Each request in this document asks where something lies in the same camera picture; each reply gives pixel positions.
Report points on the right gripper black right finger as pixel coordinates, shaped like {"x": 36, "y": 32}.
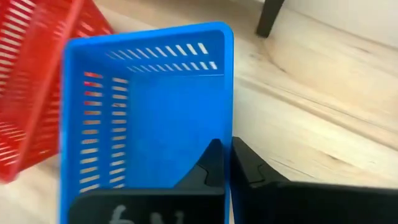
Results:
{"x": 280, "y": 205}

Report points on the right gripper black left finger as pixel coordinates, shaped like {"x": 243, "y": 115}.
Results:
{"x": 192, "y": 205}

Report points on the blue slotted plastic basket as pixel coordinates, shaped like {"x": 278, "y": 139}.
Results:
{"x": 174, "y": 124}

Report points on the red slotted plastic basket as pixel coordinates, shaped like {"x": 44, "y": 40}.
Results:
{"x": 31, "y": 77}

